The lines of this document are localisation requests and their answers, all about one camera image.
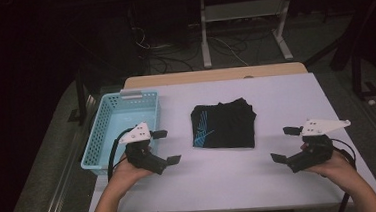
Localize person's right hand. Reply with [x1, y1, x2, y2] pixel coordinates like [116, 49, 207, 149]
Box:
[303, 147, 358, 183]

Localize black shirt blue print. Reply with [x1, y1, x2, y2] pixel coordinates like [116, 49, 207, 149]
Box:
[189, 96, 260, 153]

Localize light blue plastic basket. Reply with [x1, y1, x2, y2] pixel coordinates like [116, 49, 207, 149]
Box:
[75, 88, 165, 178]

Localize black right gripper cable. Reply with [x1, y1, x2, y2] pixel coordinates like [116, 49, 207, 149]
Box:
[331, 136, 362, 212]

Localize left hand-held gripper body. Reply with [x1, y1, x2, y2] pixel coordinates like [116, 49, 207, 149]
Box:
[116, 121, 169, 179]

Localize person's left hand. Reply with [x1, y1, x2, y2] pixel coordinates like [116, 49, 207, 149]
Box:
[107, 152, 155, 194]

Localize white metal stand frame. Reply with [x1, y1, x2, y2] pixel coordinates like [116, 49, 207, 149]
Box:
[198, 0, 299, 70]

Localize white board table cover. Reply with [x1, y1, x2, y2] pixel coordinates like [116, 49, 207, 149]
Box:
[79, 68, 376, 212]

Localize black metal stand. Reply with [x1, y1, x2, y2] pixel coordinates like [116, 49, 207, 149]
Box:
[349, 51, 376, 102]
[64, 67, 92, 127]

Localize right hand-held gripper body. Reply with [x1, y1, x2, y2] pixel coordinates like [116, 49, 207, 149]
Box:
[281, 116, 355, 174]

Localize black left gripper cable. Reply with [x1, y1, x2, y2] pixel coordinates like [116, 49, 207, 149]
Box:
[103, 127, 139, 184]

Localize tangle of floor cables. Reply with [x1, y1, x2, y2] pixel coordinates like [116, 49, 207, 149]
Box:
[131, 16, 251, 77]

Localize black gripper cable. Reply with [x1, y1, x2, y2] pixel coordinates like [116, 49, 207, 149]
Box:
[103, 127, 139, 184]
[331, 136, 362, 212]

